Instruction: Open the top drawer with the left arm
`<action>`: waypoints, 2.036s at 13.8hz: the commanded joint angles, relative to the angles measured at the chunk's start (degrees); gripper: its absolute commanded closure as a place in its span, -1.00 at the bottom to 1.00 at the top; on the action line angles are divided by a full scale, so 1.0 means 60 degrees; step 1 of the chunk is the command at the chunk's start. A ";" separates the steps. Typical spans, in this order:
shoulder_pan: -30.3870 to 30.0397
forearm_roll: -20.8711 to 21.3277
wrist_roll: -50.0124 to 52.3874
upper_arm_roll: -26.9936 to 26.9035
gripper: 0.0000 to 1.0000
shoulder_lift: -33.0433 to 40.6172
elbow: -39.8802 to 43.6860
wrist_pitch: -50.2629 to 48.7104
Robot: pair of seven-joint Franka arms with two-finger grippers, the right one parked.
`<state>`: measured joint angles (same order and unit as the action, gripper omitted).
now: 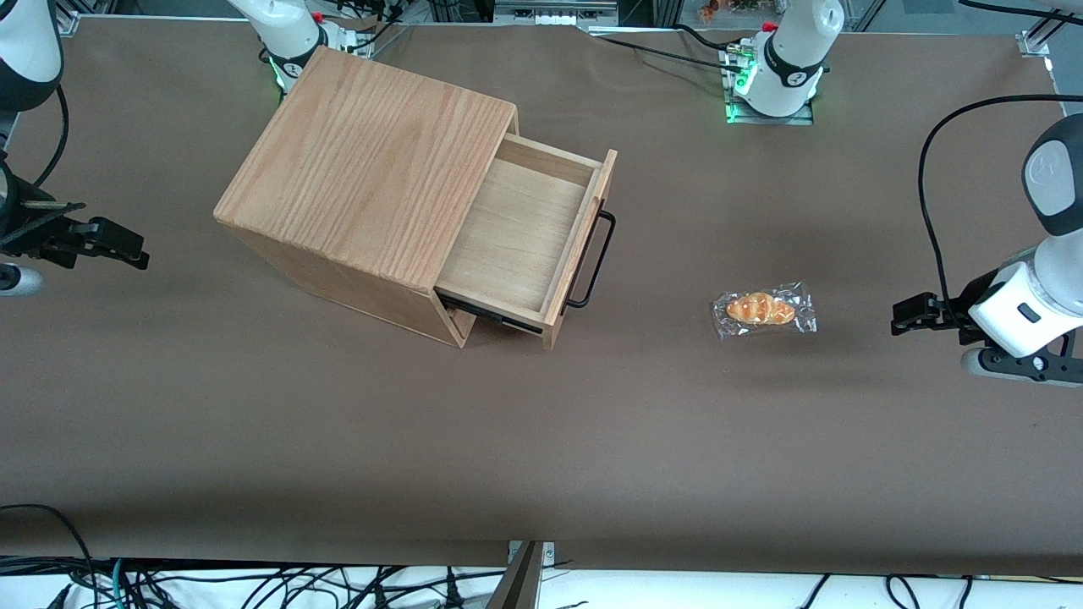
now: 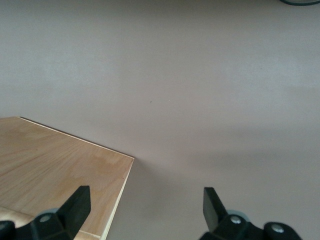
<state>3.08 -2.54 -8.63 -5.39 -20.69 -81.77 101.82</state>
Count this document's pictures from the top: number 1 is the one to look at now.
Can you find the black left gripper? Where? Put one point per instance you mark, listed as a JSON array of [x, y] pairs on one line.
[[951, 312]]

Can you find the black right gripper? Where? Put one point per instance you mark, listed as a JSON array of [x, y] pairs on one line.
[[35, 233]]

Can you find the wooden drawer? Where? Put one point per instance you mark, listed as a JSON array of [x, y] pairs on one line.
[[516, 237]]

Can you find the packaged bread roll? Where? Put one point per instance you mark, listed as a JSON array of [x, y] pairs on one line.
[[761, 309]]

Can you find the wooden cabinet box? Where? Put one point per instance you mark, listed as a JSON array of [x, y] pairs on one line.
[[364, 169]]

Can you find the orange background toy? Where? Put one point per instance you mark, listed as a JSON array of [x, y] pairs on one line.
[[709, 10]]

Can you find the grey background device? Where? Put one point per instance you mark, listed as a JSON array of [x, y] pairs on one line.
[[554, 12]]

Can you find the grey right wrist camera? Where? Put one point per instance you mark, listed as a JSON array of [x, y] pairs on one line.
[[17, 281]]

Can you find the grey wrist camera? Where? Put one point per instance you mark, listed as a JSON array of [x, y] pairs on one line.
[[1015, 365], [17, 281]]

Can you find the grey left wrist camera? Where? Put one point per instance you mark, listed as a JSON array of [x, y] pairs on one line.
[[1015, 365]]

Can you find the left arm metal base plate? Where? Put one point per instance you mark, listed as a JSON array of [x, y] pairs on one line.
[[736, 114]]

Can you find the aluminium corner bracket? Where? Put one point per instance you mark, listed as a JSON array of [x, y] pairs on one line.
[[1034, 44]]

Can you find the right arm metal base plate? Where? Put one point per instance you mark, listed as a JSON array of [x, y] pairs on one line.
[[347, 38]]

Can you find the metal table edge bracket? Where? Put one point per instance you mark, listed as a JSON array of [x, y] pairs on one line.
[[533, 575]]

